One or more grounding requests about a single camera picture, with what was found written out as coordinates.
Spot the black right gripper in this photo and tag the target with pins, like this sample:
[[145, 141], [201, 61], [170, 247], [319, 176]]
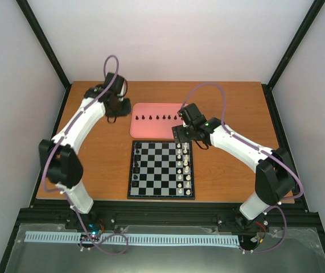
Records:
[[182, 137]]

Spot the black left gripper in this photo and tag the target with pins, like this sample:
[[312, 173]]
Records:
[[127, 110]]

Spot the black chess rook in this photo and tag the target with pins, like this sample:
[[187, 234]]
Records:
[[138, 145]]

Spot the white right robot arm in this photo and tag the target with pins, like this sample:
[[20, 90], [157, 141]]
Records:
[[274, 175]]

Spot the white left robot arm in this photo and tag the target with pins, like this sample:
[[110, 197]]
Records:
[[59, 156]]

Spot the white chess pieces row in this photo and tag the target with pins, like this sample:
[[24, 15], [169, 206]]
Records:
[[183, 170]]

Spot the pink plastic tray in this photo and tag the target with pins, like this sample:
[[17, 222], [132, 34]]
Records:
[[154, 129]]

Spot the black and white chessboard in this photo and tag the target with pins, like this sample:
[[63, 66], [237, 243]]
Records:
[[157, 174]]

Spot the black aluminium frame rail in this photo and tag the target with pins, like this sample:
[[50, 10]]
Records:
[[224, 216]]

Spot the light blue slotted cable duct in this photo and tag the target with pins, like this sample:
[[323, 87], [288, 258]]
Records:
[[133, 239]]

